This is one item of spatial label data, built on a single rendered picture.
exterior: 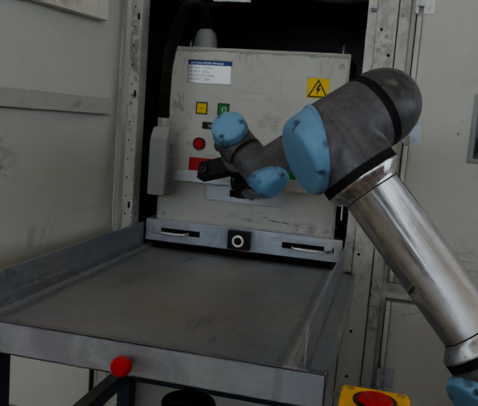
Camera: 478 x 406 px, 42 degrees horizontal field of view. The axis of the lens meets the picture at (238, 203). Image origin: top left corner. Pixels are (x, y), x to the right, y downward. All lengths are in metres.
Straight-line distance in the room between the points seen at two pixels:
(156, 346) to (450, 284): 0.45
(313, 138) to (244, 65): 0.83
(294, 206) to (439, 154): 0.39
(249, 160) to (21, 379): 1.05
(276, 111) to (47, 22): 0.59
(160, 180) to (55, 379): 0.68
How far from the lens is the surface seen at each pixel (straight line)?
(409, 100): 0.93
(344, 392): 0.77
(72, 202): 1.61
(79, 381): 1.90
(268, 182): 1.24
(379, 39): 1.58
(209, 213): 1.69
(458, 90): 1.56
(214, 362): 0.99
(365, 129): 0.88
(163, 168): 1.61
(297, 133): 0.87
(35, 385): 1.97
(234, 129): 1.28
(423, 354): 1.64
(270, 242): 1.65
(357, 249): 1.60
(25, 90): 1.44
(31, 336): 1.11
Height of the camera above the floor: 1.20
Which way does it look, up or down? 7 degrees down
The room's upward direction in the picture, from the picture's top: 4 degrees clockwise
